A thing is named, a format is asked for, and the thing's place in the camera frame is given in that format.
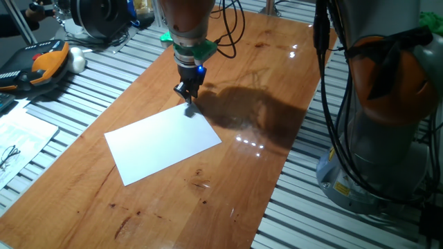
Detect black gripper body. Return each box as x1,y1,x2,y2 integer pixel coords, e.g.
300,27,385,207
175,61,208,93

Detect white paper sheet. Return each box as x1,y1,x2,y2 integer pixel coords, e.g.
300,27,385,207
104,102,222,187

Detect dark sleeved person forearm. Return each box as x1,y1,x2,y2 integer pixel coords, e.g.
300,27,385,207
0,12,39,38

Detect bare person hand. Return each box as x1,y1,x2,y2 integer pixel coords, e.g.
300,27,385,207
26,1,56,22

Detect yellow snack bag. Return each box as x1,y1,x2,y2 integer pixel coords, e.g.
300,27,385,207
133,0,156,17

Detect wooden board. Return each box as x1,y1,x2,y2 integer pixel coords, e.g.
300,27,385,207
0,3,337,249

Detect small white rounded object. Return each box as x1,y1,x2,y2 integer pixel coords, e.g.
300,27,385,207
67,47,87,74

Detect orange and black teach pendant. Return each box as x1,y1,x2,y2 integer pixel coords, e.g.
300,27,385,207
0,39,70,93

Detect printed paper sheets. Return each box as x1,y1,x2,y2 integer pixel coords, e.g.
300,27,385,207
0,100,59,190

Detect grey metal bar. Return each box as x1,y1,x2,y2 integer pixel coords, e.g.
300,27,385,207
3,0,37,45

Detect black eyeglasses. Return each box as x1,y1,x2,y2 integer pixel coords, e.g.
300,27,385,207
0,145,21,170

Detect green cloth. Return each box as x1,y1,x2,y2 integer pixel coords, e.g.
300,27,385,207
419,12,443,36

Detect aluminium frame post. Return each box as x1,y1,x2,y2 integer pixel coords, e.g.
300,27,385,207
152,0,165,28
258,0,282,17

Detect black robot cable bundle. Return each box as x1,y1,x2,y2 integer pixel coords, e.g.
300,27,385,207
209,0,443,205

